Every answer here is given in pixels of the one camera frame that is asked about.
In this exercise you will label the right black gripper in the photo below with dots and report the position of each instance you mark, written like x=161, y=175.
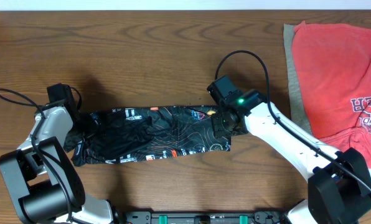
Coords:
x=218, y=130

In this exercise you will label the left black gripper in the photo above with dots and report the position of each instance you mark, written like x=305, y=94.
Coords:
x=94, y=123

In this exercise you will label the black orange-patterned jersey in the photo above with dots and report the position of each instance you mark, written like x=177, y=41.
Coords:
x=147, y=134

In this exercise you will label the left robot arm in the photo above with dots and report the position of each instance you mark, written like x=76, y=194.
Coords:
x=42, y=183

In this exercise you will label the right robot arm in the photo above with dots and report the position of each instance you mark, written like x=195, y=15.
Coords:
x=339, y=183

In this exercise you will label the grey folded cloth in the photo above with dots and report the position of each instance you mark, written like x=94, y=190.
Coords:
x=298, y=113

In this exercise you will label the red printed t-shirt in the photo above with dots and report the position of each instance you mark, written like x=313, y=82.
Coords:
x=333, y=65

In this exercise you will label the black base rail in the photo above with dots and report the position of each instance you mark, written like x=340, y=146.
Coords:
x=148, y=217

